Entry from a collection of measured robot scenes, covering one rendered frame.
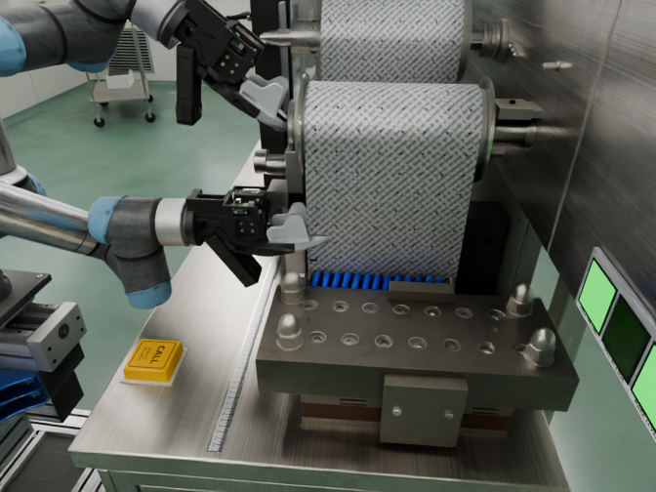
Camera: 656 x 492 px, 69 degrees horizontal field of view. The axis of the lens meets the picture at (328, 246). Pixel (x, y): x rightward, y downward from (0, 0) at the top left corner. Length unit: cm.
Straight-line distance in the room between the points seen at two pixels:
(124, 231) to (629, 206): 64
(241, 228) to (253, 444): 30
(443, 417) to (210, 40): 59
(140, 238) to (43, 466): 106
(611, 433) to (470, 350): 147
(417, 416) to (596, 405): 156
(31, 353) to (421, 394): 87
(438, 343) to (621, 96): 35
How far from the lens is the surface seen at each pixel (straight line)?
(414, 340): 66
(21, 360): 126
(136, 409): 79
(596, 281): 53
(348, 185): 69
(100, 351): 232
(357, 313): 68
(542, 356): 66
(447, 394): 62
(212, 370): 81
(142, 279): 82
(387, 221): 71
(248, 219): 70
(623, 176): 52
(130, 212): 77
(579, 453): 198
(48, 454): 174
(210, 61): 72
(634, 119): 51
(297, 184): 77
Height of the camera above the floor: 147
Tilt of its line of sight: 32 degrees down
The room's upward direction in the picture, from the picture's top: straight up
